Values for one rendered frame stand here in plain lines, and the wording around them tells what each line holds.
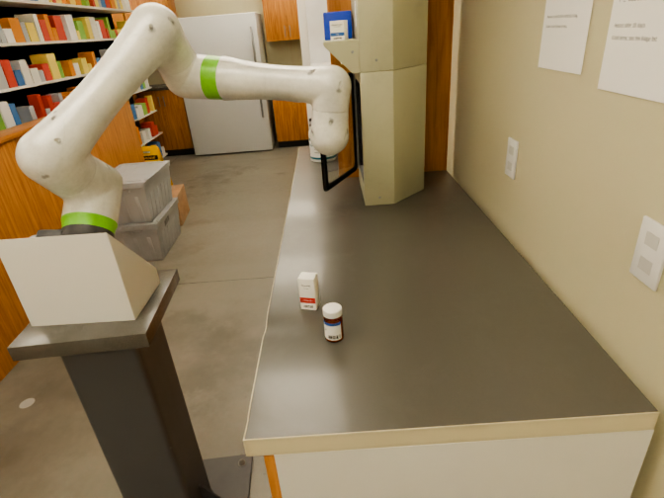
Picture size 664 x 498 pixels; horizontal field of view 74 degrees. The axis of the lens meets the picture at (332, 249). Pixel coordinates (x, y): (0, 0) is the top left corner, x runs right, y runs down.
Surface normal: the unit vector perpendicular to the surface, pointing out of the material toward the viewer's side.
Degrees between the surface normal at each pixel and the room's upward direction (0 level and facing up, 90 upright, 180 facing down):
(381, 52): 90
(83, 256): 90
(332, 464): 90
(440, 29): 90
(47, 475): 0
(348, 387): 0
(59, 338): 0
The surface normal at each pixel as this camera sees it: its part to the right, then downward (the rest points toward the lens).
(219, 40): 0.02, 0.44
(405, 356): -0.07, -0.89
